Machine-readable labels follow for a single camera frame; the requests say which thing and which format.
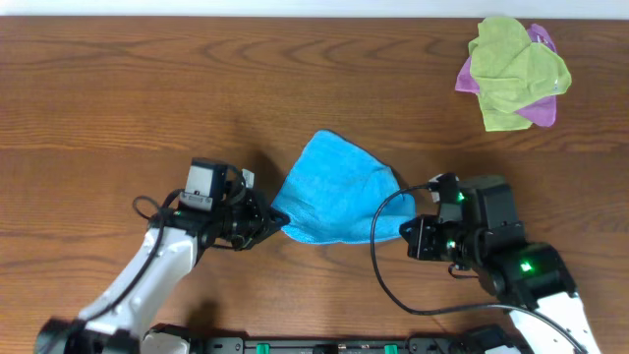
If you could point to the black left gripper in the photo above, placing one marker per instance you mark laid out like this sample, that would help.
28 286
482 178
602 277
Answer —
254 219

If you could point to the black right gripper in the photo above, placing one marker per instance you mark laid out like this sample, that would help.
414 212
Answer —
420 246

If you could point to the blue microfiber cloth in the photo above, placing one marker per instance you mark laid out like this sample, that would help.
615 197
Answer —
333 191

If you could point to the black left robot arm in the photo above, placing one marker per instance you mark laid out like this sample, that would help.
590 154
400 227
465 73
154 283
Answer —
181 229

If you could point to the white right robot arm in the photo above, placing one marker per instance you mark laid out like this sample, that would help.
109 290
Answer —
529 277

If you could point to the purple microfiber cloth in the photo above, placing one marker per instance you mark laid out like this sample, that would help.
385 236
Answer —
541 113

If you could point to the green microfiber cloth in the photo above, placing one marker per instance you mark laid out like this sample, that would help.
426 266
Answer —
511 70

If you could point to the black mounting rail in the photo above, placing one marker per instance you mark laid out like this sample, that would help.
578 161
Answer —
173 339

